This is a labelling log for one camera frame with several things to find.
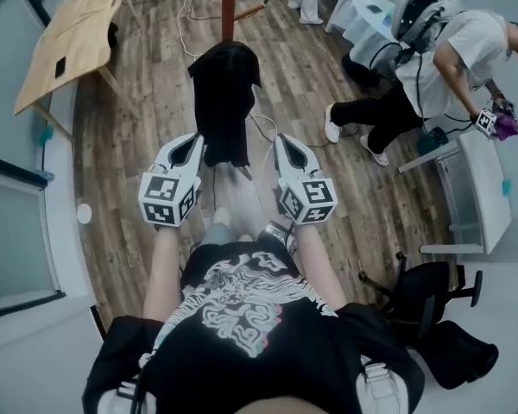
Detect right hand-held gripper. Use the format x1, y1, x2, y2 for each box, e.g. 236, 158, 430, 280
272, 134, 338, 227

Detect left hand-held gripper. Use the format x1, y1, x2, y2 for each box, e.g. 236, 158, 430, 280
137, 132, 206, 229

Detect black garment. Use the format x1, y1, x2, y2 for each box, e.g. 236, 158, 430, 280
186, 43, 262, 168

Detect brown wooden coat stand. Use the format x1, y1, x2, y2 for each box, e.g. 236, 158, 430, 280
221, 0, 268, 180

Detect person's left forearm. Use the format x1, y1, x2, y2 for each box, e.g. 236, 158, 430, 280
142, 226, 185, 321

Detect person's right forearm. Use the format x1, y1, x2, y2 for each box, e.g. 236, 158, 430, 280
294, 224, 346, 312

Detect person's light trousers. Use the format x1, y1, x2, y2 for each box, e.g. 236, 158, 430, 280
198, 168, 264, 249

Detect black waist device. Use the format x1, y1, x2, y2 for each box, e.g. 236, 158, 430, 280
258, 222, 297, 249

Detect dark teal box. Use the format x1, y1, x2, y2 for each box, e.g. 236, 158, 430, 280
416, 127, 450, 154

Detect white round table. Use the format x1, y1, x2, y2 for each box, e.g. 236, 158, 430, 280
340, 0, 409, 90

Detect light wooden table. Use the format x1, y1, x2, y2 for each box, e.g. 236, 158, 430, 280
13, 0, 142, 141

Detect black framed glass panel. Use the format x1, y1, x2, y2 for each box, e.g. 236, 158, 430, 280
0, 151, 66, 318

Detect black office chair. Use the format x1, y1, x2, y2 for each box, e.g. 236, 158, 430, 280
357, 251, 500, 391

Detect person's black printed t-shirt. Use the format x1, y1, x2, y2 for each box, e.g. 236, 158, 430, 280
81, 237, 426, 414

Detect white cable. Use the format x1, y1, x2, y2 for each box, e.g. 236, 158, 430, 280
176, 0, 280, 167

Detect white shoulder strap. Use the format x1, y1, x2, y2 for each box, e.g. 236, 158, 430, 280
356, 360, 409, 414
97, 379, 156, 414

